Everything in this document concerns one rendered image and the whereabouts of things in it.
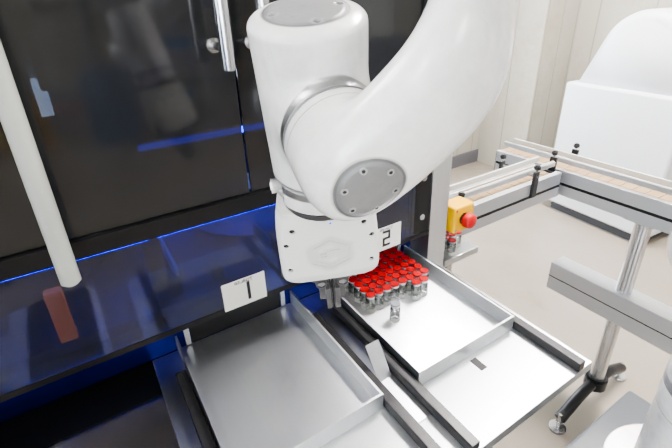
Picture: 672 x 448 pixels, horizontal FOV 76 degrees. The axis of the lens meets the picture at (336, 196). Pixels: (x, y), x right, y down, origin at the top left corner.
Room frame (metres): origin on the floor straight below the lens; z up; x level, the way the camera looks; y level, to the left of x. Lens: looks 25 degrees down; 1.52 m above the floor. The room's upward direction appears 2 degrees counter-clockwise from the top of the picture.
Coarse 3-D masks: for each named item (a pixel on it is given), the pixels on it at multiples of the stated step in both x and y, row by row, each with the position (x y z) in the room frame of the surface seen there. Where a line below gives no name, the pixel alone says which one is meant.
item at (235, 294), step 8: (240, 280) 0.66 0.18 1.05; (248, 280) 0.67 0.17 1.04; (256, 280) 0.67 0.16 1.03; (264, 280) 0.68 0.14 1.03; (224, 288) 0.64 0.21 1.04; (232, 288) 0.65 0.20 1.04; (240, 288) 0.66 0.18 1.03; (256, 288) 0.67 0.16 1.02; (264, 288) 0.68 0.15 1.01; (224, 296) 0.64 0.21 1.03; (232, 296) 0.65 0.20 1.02; (240, 296) 0.66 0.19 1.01; (256, 296) 0.67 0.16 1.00; (264, 296) 0.68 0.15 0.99; (224, 304) 0.64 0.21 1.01; (232, 304) 0.65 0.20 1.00; (240, 304) 0.65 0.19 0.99
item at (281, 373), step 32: (256, 320) 0.74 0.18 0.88; (288, 320) 0.74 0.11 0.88; (192, 352) 0.65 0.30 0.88; (224, 352) 0.65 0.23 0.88; (256, 352) 0.64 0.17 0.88; (288, 352) 0.64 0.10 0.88; (320, 352) 0.64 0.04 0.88; (192, 384) 0.57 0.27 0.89; (224, 384) 0.57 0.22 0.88; (256, 384) 0.57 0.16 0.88; (288, 384) 0.56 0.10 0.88; (320, 384) 0.56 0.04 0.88; (352, 384) 0.56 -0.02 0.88; (224, 416) 0.50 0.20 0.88; (256, 416) 0.50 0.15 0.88; (288, 416) 0.50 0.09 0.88; (320, 416) 0.50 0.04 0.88; (352, 416) 0.48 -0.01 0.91
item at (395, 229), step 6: (384, 228) 0.84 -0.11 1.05; (390, 228) 0.85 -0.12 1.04; (396, 228) 0.85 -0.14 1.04; (378, 234) 0.83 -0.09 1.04; (384, 234) 0.84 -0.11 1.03; (390, 234) 0.85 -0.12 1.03; (396, 234) 0.85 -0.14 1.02; (378, 240) 0.83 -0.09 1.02; (390, 240) 0.85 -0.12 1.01; (396, 240) 0.86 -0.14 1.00; (384, 246) 0.84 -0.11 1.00; (390, 246) 0.85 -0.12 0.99
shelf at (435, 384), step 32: (480, 352) 0.63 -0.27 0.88; (512, 352) 0.62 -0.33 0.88; (544, 352) 0.62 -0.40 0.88; (576, 352) 0.62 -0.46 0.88; (160, 384) 0.58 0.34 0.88; (448, 384) 0.55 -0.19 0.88; (480, 384) 0.55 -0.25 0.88; (512, 384) 0.55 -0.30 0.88; (544, 384) 0.55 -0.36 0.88; (384, 416) 0.49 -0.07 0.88; (480, 416) 0.49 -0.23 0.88; (512, 416) 0.49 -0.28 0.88
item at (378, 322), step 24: (432, 264) 0.88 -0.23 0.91; (432, 288) 0.83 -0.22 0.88; (456, 288) 0.81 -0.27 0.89; (360, 312) 0.75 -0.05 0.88; (384, 312) 0.75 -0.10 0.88; (408, 312) 0.75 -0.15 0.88; (432, 312) 0.75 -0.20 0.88; (456, 312) 0.74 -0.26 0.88; (480, 312) 0.74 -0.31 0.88; (504, 312) 0.70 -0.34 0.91; (384, 336) 0.68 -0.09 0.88; (408, 336) 0.67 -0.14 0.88; (432, 336) 0.67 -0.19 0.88; (456, 336) 0.67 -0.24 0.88; (480, 336) 0.63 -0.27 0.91; (408, 360) 0.58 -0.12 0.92; (432, 360) 0.61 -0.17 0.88; (456, 360) 0.60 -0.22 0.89
